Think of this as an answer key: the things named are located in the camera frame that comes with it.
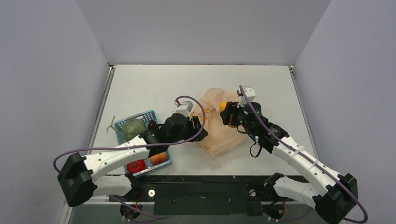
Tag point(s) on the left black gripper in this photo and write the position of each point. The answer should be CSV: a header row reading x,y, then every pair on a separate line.
x,y
194,125

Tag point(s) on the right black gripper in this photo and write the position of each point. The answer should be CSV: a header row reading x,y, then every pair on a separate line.
x,y
233,112

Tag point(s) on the beige plastic bag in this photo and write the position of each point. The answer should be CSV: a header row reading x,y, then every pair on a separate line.
x,y
220,139

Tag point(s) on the fake brown kiwi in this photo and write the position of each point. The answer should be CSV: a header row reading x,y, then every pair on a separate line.
x,y
152,124

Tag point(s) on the fake orange mango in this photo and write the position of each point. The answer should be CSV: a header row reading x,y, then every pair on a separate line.
x,y
227,110

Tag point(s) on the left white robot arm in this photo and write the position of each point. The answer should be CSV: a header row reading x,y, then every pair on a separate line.
x,y
82,177

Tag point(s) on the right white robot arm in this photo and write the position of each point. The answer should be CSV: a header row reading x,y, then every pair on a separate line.
x,y
330,193

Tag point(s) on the fake peach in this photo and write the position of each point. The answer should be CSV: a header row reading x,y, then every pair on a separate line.
x,y
159,158

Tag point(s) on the green fake melon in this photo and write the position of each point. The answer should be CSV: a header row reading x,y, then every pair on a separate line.
x,y
132,128

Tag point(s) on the red fake tomato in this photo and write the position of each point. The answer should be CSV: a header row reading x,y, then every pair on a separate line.
x,y
136,166

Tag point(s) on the blue plastic basket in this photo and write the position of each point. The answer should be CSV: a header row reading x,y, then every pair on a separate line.
x,y
146,117

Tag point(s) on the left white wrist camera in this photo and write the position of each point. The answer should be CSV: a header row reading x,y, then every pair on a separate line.
x,y
185,108

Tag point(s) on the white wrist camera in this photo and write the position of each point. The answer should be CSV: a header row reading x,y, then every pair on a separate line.
x,y
185,108
245,94

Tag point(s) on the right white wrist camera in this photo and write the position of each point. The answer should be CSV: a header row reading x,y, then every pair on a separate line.
x,y
245,94

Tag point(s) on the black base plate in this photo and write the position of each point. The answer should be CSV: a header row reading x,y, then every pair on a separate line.
x,y
201,194

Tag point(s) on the aluminium rail frame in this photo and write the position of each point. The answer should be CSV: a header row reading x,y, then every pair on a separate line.
x,y
98,210

